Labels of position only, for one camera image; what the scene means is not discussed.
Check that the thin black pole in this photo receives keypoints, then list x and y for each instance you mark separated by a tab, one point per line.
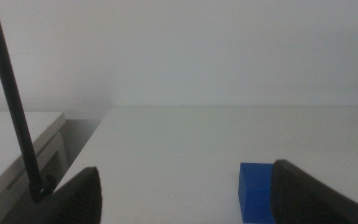
8	84

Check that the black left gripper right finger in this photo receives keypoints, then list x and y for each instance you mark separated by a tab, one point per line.
303	202

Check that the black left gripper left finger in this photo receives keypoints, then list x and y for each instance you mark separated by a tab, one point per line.
79	202

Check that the blue cube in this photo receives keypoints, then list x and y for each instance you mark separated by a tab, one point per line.
255	193

